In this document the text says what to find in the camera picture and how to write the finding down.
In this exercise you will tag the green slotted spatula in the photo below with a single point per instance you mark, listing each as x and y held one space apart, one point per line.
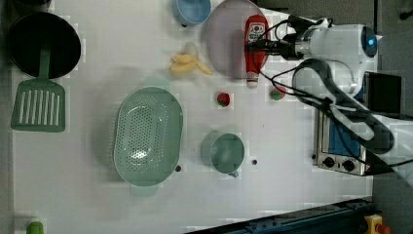
40 103

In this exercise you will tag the green object at edge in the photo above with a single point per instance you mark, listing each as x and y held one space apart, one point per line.
35 227

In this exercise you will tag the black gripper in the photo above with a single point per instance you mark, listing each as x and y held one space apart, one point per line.
273 48

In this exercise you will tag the black pan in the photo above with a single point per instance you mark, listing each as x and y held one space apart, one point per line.
29 35

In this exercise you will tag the purple round plate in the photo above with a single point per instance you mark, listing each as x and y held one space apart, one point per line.
225 36

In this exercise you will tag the blue cup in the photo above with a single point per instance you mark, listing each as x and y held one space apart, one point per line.
191 12

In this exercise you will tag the yellow red clamp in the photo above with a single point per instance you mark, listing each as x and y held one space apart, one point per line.
375 225

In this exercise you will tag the green perforated colander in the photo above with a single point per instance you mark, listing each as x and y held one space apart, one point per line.
147 140

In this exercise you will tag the silver toaster oven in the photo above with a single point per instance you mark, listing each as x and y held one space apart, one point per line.
337 151

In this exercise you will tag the red ketchup bottle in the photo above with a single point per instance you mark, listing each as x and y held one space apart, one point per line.
255 29

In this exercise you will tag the green mug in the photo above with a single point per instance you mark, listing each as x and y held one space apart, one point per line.
224 152

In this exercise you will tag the red strawberry toy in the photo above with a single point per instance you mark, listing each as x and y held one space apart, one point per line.
278 93

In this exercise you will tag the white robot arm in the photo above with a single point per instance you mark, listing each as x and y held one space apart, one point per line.
333 60

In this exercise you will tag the small red tomato toy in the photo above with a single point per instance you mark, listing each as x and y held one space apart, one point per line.
223 99

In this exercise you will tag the peeled banana toy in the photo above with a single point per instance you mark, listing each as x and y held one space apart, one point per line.
187 61

